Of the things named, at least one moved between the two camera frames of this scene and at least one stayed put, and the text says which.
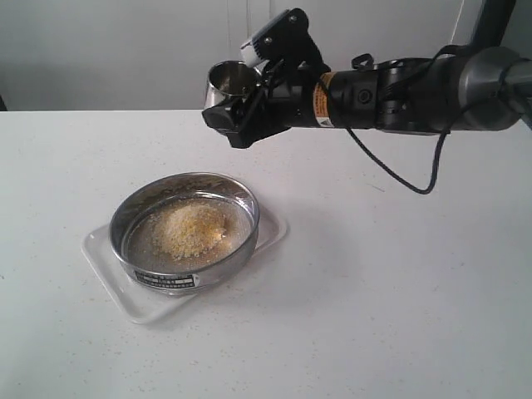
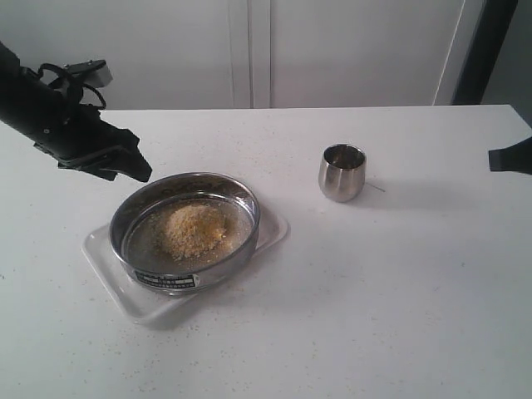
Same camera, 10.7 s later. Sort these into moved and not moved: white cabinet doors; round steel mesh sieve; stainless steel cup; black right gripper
Moved: black right gripper; stainless steel cup
Not moved: white cabinet doors; round steel mesh sieve
